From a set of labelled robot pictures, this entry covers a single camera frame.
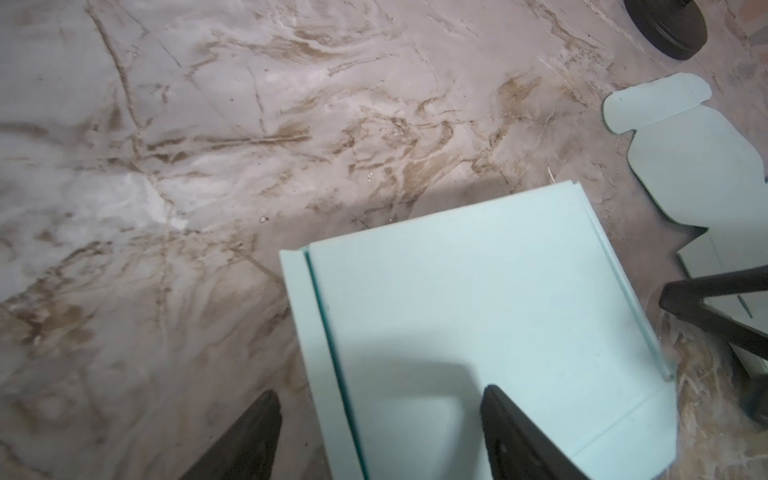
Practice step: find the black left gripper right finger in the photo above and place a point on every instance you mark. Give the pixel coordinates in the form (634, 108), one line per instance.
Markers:
(517, 449)

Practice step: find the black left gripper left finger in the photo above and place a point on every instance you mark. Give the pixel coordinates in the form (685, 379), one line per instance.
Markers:
(247, 449)

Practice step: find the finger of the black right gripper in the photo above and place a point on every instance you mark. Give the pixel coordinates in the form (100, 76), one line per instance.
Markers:
(686, 300)

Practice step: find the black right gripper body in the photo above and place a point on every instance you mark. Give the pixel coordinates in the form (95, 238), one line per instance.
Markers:
(755, 400)

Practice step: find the mint paper box sheet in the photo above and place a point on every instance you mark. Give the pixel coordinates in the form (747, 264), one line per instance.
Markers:
(401, 328)

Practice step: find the mint flat box sheets stack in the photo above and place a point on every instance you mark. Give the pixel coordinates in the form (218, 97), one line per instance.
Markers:
(698, 168)

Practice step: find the black round-base stand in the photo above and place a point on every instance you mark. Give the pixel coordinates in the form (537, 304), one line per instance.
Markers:
(677, 28)

